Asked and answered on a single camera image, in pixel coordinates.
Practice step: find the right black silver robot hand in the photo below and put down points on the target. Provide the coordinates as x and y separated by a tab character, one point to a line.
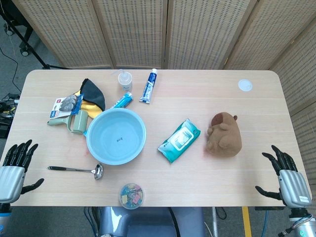
293	187

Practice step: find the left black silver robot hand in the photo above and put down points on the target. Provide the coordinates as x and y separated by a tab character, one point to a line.
11	180

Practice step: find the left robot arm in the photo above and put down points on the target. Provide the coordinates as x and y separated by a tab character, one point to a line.
4	219

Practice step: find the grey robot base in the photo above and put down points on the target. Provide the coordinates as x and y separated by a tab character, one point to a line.
148	222

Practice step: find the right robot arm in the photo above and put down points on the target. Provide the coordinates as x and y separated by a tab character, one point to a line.
302	224

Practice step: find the brown capybara plush toy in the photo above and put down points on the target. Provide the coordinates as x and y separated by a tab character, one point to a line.
225	138

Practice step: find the green dustpan with items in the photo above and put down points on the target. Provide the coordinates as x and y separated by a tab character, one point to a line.
80	122

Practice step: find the blister pack with grey pads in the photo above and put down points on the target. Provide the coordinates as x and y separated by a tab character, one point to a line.
65	105

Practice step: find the light blue plastic basin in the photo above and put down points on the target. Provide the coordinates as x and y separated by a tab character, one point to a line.
116	138

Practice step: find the white round table grommet cover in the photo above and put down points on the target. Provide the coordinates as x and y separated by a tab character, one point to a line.
245	85

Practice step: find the wooden perforated screen panel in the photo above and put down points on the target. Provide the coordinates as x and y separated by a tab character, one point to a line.
64	32
202	32
133	32
266	32
300	74

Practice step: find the dark grey and yellow cloth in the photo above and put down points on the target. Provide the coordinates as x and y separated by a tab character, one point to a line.
95	95

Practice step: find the clear jar of binder clips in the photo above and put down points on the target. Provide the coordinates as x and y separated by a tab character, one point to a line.
132	196

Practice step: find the teal wet wipes pack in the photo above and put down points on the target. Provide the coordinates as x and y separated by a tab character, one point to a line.
180	140

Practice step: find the small teal tube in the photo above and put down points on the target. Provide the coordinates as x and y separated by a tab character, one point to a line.
123	100

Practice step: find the black wheeled stand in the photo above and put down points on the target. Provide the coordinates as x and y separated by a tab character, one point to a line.
24	39

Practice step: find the clear plastic wash bottle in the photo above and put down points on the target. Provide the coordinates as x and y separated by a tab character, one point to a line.
125	81

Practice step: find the blue white toothpaste tube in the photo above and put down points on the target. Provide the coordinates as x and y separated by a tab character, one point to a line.
148	89

